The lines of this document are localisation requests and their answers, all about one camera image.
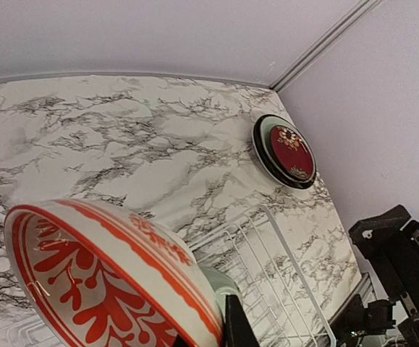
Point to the right aluminium frame post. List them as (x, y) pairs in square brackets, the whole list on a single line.
[(324, 43)]

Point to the pale green ceramic bowl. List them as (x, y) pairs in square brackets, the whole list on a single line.
[(222, 286)]

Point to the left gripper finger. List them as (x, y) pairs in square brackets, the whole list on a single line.
[(238, 332)]

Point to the white wire dish rack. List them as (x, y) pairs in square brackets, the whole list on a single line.
[(276, 298)]

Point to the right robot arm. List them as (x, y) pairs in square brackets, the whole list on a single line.
[(390, 242)]

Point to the white and pink bowl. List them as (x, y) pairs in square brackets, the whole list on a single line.
[(100, 275)]

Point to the dark red floral plate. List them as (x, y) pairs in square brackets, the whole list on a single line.
[(292, 153)]

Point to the light teal plate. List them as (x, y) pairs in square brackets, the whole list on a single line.
[(267, 144)]

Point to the black rimmed grey plate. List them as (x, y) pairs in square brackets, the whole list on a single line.
[(260, 144)]

